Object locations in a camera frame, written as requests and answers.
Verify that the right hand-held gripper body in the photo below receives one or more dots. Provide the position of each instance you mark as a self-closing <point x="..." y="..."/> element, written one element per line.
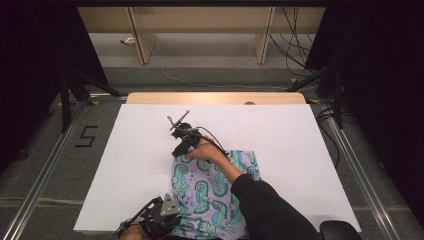
<point x="190" y="135"/>

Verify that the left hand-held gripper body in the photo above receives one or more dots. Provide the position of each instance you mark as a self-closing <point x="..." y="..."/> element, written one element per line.
<point x="160" y="220"/>

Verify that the purple seahorse print baby romper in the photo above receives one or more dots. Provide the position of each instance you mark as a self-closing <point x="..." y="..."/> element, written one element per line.
<point x="200" y="196"/>

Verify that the person's right hand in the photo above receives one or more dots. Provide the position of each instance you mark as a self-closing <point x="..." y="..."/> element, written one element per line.
<point x="208" y="151"/>

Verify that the person's left hand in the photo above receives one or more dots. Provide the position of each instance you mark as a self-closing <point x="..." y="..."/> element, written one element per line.
<point x="135" y="235"/>

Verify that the light wooden table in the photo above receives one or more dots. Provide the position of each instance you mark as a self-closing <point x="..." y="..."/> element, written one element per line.
<point x="200" y="97"/>

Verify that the round brown table cap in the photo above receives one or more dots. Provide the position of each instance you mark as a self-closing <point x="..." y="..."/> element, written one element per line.
<point x="249" y="103"/>

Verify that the small white plug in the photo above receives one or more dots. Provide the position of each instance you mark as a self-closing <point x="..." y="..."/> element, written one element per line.
<point x="129" y="41"/>

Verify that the beige wooden desk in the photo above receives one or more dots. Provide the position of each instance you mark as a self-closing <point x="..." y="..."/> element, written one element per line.
<point x="200" y="20"/>

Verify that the black metal stand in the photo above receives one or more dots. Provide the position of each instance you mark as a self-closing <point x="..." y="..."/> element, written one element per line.
<point x="338" y="100"/>
<point x="65" y="106"/>

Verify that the black chair seat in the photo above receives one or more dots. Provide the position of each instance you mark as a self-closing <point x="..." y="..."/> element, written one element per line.
<point x="341" y="231"/>

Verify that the black curtain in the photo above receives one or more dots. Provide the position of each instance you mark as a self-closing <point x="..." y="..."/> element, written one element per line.
<point x="393" y="66"/>
<point x="26" y="50"/>

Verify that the long metal floor rail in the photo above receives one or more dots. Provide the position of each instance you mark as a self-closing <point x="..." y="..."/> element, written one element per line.
<point x="42" y="176"/>
<point x="360" y="176"/>

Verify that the black overhead frame bar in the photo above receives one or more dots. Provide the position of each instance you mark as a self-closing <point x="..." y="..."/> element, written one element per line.
<point x="200" y="3"/>

